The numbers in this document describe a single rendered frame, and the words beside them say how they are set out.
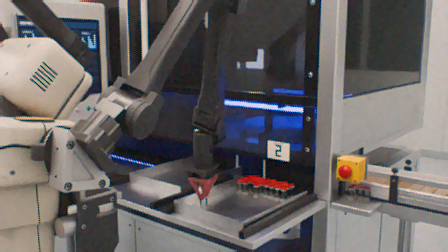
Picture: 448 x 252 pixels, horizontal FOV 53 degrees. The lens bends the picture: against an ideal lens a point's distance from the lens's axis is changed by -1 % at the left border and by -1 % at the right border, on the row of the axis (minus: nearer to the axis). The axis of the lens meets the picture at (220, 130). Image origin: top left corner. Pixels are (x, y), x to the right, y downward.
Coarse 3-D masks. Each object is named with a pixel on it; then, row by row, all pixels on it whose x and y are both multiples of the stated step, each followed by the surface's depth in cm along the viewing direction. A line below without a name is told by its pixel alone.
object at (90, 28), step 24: (0, 0) 152; (48, 0) 168; (72, 0) 179; (24, 24) 160; (72, 24) 178; (96, 24) 189; (96, 48) 190; (96, 72) 191; (96, 96) 193; (72, 120) 183
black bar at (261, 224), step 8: (304, 200) 139; (312, 200) 143; (288, 208) 132; (296, 208) 135; (272, 216) 126; (280, 216) 129; (256, 224) 120; (264, 224) 122; (240, 232) 116; (248, 232) 117; (256, 232) 119
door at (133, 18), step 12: (132, 0) 190; (156, 0) 180; (168, 0) 176; (132, 12) 191; (156, 12) 181; (168, 12) 177; (132, 24) 192; (156, 24) 182; (204, 24) 166; (132, 36) 193; (156, 36) 183; (192, 36) 171; (204, 36) 167; (132, 48) 194; (192, 48) 172; (204, 48) 168; (132, 60) 195; (180, 60) 177; (192, 60) 173; (132, 72) 196; (180, 72) 178; (192, 72) 174; (168, 84) 183; (180, 84) 179; (192, 84) 175
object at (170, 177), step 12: (192, 156) 189; (144, 168) 169; (156, 168) 174; (168, 168) 179; (180, 168) 182; (240, 168) 173; (132, 180) 163; (144, 180) 159; (156, 180) 155; (168, 180) 166; (180, 180) 166; (168, 192) 152
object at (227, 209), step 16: (224, 192) 152; (304, 192) 142; (176, 208) 134; (192, 208) 130; (208, 208) 137; (224, 208) 137; (240, 208) 137; (256, 208) 137; (272, 208) 129; (224, 224) 123; (240, 224) 119
